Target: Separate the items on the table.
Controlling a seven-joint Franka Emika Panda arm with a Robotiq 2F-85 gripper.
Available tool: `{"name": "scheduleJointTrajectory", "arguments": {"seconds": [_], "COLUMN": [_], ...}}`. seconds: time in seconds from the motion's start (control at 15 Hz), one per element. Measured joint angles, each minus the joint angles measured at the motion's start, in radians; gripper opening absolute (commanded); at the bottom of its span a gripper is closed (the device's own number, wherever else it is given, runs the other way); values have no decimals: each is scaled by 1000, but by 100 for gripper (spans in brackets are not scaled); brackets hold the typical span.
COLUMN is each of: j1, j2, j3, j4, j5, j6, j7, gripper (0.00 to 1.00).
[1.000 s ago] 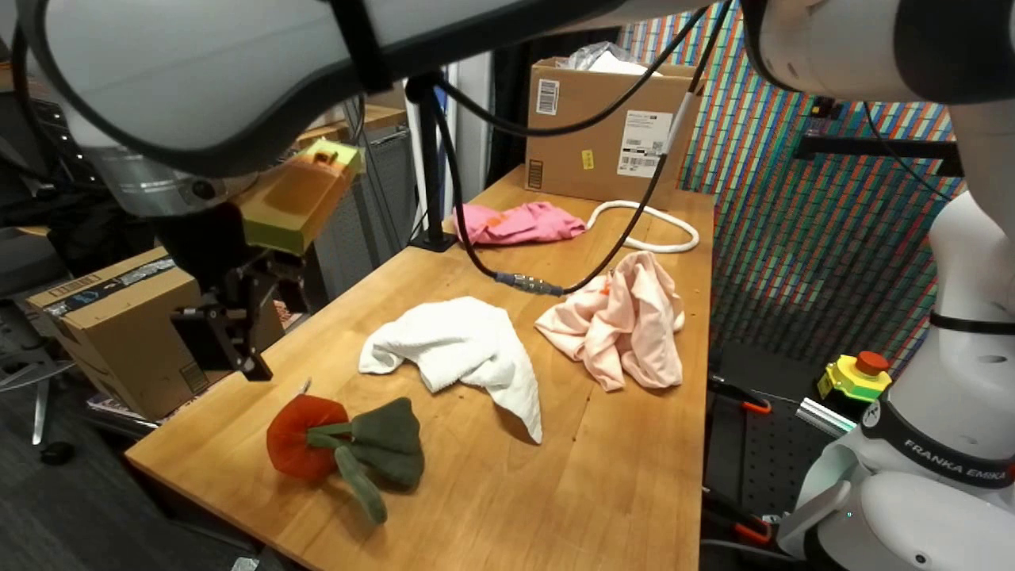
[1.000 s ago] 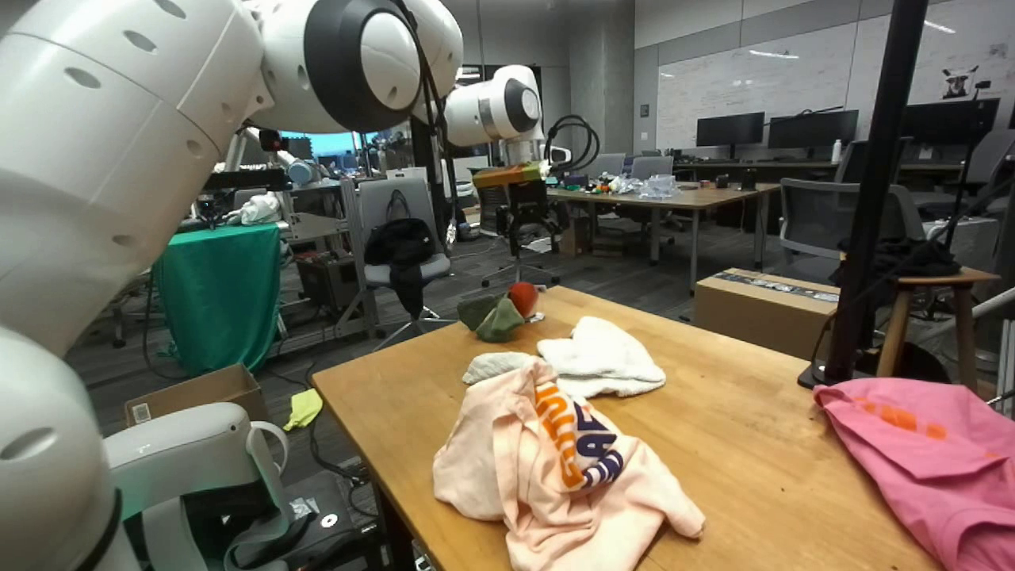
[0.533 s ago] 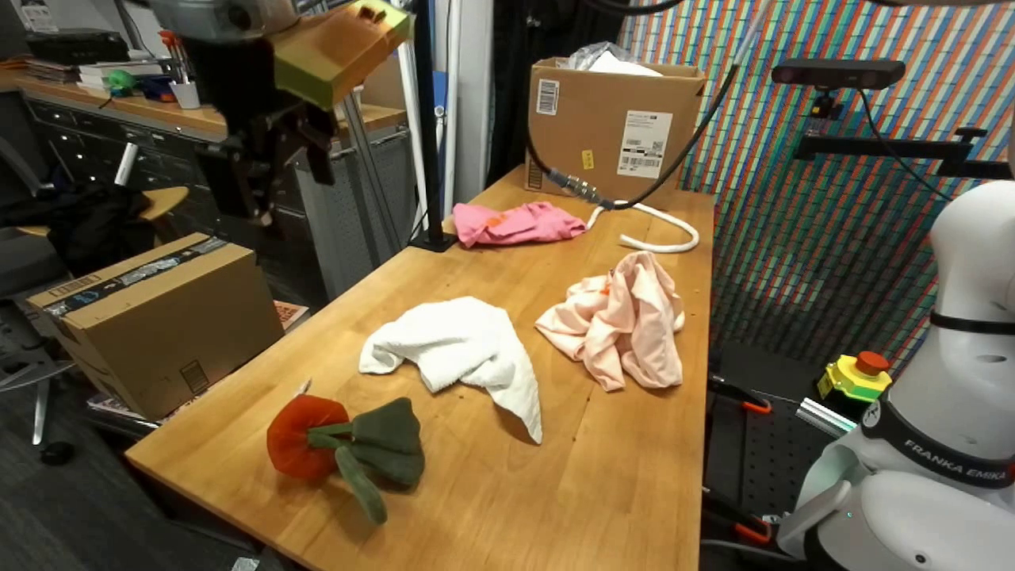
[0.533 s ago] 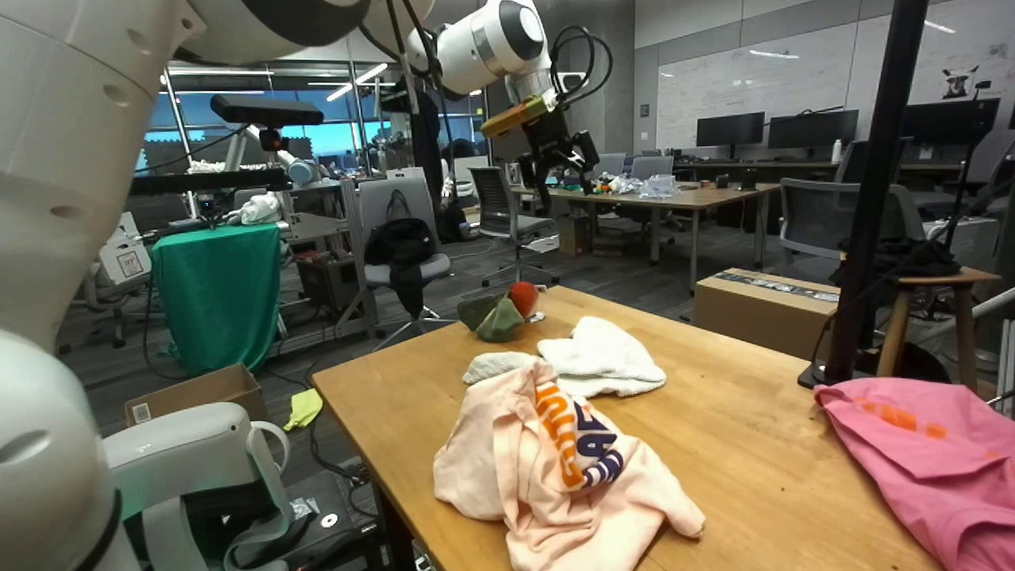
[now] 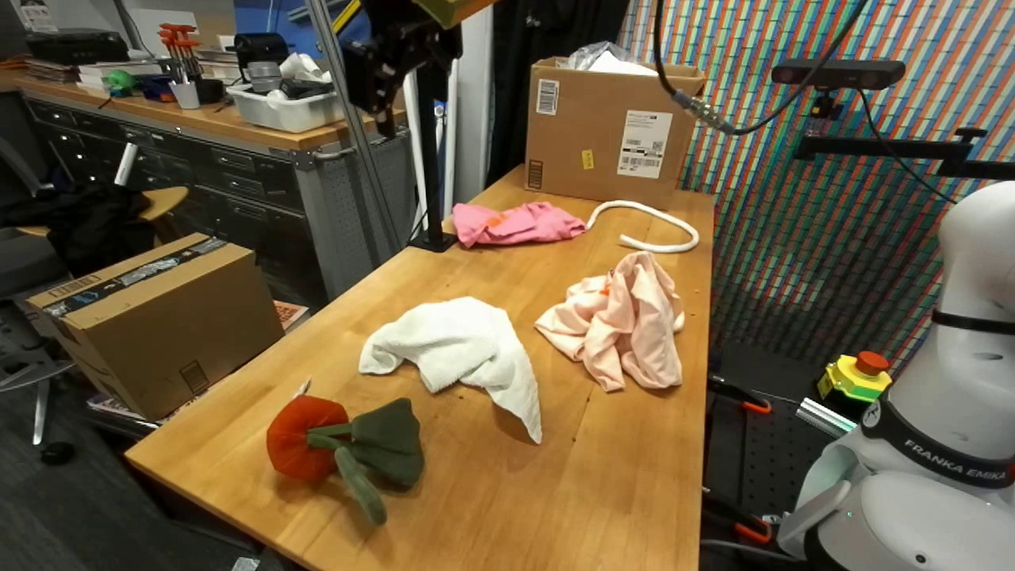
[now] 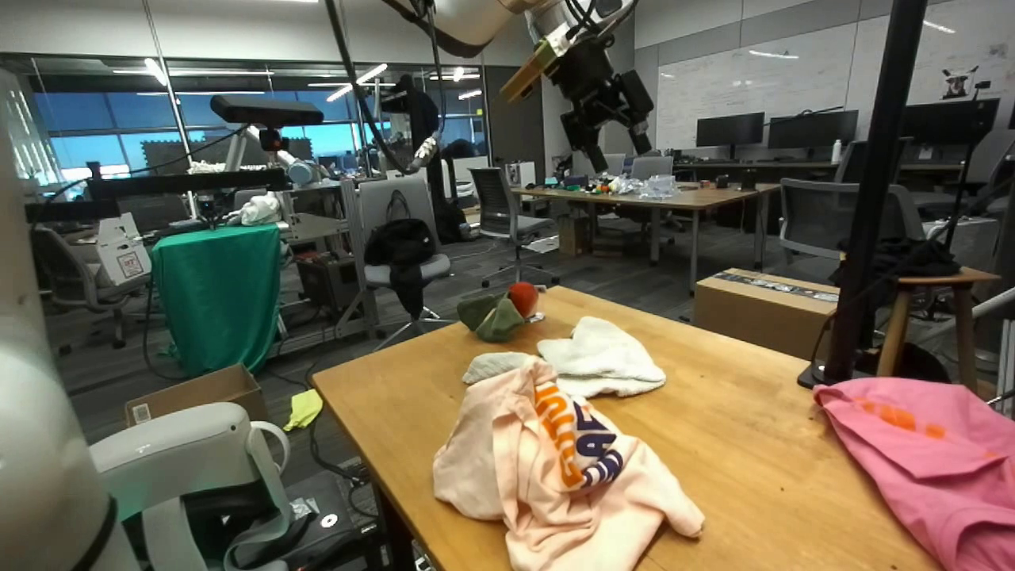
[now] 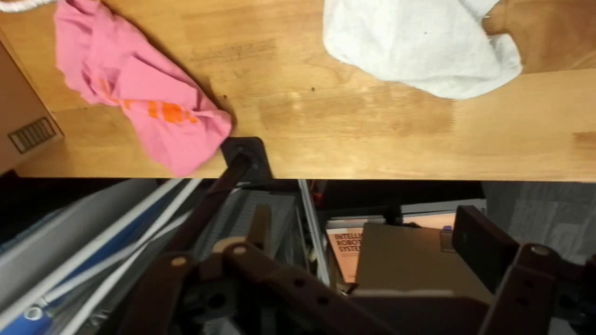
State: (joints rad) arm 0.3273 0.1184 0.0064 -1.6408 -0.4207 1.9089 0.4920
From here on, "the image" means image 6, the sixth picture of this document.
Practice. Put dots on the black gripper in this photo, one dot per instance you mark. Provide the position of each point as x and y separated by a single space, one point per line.
589 75

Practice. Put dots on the red orange cloth item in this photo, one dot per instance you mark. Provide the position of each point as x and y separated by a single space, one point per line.
520 297

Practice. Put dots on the olive green cloth item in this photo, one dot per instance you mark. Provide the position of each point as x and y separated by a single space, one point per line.
494 318

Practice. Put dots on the peach shirt with orange print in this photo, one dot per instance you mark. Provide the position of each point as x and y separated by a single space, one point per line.
529 478

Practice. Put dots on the pink shirt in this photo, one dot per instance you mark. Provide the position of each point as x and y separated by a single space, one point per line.
930 478

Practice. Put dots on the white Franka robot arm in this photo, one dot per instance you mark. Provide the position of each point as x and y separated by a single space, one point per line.
43 463

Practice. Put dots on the long wooden table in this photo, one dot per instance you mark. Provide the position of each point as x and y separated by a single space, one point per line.
653 197

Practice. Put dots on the dark grey door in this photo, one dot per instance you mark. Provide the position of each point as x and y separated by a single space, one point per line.
515 126

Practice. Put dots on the small cardboard box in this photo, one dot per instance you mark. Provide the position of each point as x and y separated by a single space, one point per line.
575 234

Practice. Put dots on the black computer monitor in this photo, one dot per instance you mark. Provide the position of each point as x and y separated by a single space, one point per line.
953 119
812 132
729 132

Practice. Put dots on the grey office chair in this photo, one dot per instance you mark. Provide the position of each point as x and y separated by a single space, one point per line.
436 266
812 215
496 199

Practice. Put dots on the white whiteboard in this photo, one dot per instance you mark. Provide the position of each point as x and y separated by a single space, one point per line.
762 75

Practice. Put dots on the white terry towel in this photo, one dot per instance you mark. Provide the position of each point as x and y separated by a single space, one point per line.
603 358

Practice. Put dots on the brown cardboard box black tape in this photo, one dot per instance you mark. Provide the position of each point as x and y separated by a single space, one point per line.
757 310

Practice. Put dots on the black backpack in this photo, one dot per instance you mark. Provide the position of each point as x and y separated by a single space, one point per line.
401 241

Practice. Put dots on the black bag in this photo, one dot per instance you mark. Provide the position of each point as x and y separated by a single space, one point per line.
899 258

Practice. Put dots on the wooden stool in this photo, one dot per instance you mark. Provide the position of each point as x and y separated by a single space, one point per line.
939 281

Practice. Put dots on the yellow cloth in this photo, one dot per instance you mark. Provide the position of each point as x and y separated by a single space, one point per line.
304 410

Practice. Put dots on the green cloth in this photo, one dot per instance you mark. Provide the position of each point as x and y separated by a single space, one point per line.
218 297

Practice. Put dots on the open cardboard box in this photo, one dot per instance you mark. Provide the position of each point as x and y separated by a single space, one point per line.
193 394

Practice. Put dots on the black equipment box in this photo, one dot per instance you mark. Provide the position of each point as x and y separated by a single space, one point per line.
317 535

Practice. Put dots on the wrist camera on tan mount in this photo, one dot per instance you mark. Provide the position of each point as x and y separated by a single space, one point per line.
535 64

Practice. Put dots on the black pole with base plate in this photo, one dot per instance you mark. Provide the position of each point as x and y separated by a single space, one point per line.
866 209

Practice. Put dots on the black stereo camera bar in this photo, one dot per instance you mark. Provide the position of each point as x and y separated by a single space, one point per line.
263 107

